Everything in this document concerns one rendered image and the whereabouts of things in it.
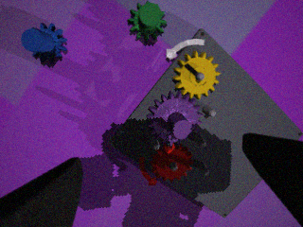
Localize yellow gear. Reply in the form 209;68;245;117
173;51;220;99

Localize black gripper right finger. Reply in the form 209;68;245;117
242;132;303;227

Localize white curved arrow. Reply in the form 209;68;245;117
166;39;205;60

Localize grey flat board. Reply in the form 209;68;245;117
109;28;303;218

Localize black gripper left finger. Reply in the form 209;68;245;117
0;157;83;227

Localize green gear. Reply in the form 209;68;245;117
128;0;167;42

